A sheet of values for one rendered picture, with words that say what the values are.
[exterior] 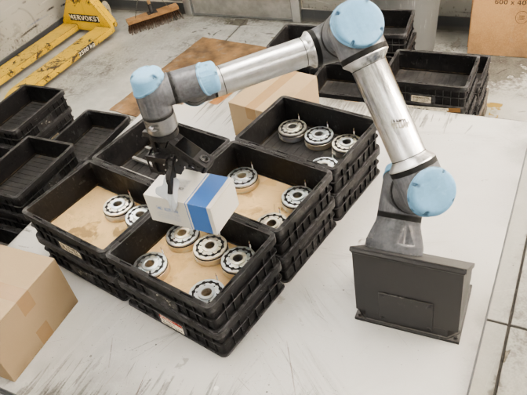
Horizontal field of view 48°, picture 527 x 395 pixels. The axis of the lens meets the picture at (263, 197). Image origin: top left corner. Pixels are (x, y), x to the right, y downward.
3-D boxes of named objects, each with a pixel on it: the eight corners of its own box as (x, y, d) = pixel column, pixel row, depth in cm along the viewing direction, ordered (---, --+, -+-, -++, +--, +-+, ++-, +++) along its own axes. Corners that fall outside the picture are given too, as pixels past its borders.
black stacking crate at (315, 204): (336, 201, 189) (333, 172, 181) (283, 262, 172) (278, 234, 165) (238, 167, 209) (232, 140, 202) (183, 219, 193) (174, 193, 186)
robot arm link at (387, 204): (412, 215, 165) (421, 167, 164) (432, 219, 151) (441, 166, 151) (371, 208, 163) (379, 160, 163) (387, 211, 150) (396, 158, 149)
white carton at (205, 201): (239, 204, 158) (233, 178, 152) (217, 235, 150) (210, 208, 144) (176, 190, 166) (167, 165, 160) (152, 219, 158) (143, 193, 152)
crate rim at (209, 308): (278, 240, 166) (278, 233, 164) (211, 316, 149) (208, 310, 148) (175, 197, 187) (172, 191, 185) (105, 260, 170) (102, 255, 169)
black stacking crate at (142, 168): (238, 167, 210) (231, 140, 202) (182, 219, 193) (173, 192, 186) (158, 139, 230) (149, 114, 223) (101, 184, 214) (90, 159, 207)
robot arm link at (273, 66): (346, 16, 159) (171, 76, 154) (357, 5, 148) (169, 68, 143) (360, 59, 160) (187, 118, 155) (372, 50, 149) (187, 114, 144)
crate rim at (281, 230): (335, 177, 182) (334, 171, 181) (279, 240, 166) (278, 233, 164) (233, 144, 203) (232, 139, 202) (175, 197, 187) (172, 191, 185)
